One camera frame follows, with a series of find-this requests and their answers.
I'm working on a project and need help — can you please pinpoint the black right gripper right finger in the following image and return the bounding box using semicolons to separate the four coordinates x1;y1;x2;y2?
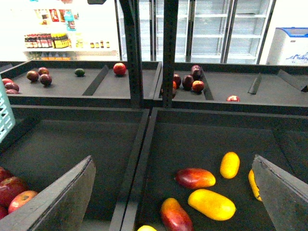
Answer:
252;155;308;231

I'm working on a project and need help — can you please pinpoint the light blue plastic basket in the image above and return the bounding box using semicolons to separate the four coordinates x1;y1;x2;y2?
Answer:
0;79;16;142

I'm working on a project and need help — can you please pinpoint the red orange mango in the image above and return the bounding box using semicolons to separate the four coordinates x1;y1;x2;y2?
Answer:
174;168;216;189

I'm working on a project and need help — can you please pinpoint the white chest freezer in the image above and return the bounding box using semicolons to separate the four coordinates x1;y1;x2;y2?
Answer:
266;27;308;66

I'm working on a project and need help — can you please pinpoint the glass door refrigerator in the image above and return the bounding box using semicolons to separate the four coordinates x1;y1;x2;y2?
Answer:
114;0;276;64

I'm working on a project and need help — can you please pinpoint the small yellow mango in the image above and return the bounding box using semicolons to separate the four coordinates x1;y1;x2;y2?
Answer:
219;152;240;179

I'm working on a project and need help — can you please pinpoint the bottle shelf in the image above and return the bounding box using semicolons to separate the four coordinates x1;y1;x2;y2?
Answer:
24;6;119;60

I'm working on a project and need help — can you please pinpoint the red apple far tray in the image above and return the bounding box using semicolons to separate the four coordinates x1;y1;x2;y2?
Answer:
113;63;127;76

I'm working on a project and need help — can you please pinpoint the yellow mango bottom edge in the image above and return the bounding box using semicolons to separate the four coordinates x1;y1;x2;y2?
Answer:
137;225;157;231

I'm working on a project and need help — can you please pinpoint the yellow mango behind finger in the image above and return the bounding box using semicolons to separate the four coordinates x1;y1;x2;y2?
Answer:
248;169;262;202

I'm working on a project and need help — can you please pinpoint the dark avocado far tray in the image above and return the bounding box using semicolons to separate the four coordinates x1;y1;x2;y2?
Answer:
74;68;85;77

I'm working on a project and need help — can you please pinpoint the yellow mango large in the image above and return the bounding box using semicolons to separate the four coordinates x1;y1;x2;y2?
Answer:
188;189;236;221

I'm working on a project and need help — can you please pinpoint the red apple pile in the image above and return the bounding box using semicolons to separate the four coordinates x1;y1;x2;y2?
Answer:
0;177;29;208

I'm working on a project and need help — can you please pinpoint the red apple front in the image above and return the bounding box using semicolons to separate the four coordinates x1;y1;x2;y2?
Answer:
8;190;38;214

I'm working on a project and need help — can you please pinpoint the black shelf post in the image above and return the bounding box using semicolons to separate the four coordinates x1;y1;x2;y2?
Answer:
119;0;143;108

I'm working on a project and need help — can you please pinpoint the red yellow mango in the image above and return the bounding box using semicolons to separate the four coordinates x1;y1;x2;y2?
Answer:
160;198;194;231

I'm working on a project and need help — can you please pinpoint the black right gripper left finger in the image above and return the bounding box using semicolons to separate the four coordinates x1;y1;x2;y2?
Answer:
0;155;96;231

